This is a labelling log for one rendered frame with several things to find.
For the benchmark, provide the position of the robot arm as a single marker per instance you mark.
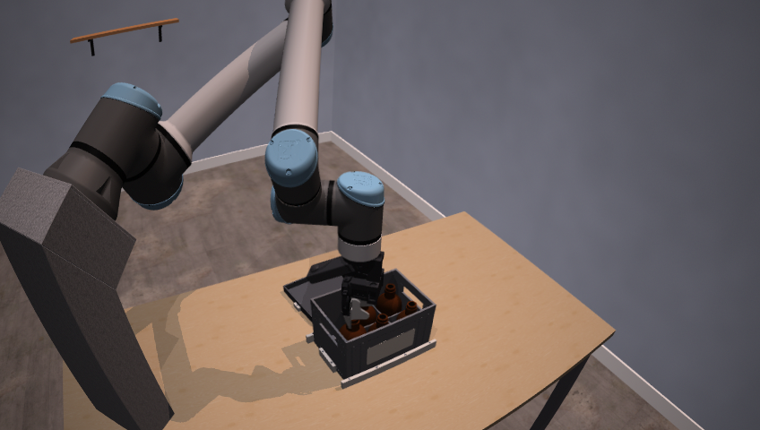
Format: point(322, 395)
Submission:
point(119, 147)

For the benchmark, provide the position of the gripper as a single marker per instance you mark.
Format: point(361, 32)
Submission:
point(356, 286)

